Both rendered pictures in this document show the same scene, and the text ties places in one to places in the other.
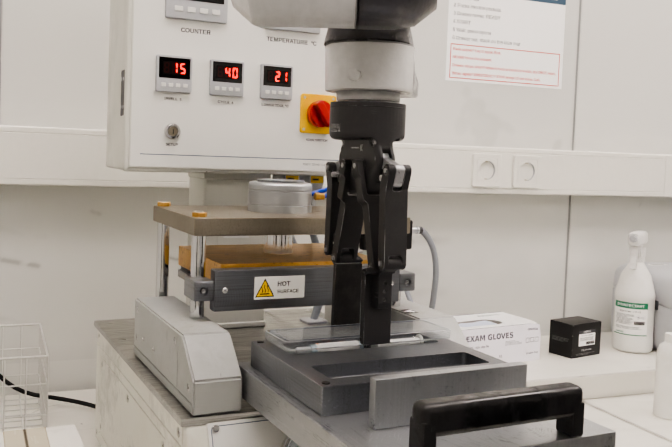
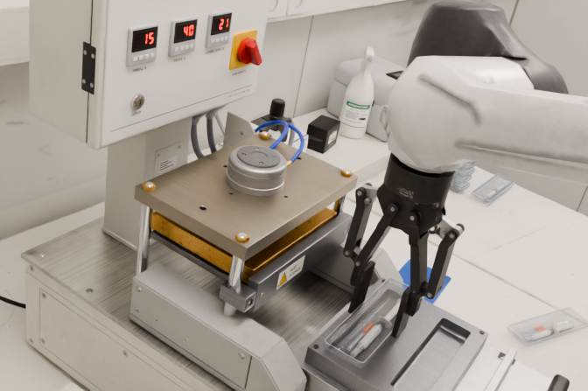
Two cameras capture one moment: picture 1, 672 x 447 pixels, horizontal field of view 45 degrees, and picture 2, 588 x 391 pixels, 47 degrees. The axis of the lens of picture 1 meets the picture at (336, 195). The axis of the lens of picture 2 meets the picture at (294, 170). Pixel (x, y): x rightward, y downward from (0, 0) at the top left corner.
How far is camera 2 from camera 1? 0.68 m
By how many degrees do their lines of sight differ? 41
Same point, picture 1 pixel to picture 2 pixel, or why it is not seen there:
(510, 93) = not seen: outside the picture
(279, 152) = (213, 92)
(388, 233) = (441, 275)
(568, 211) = (311, 21)
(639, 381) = (370, 171)
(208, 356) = (283, 371)
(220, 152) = (171, 108)
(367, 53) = not seen: hidden behind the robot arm
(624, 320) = (352, 116)
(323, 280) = (312, 252)
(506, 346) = not seen: hidden behind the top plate
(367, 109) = (440, 184)
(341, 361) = (397, 366)
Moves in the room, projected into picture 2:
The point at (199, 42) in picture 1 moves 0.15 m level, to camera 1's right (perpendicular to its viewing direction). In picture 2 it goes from (164, 4) to (271, 9)
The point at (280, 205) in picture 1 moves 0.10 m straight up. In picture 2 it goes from (270, 188) to (283, 119)
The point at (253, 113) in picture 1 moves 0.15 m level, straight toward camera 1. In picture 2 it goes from (199, 63) to (257, 108)
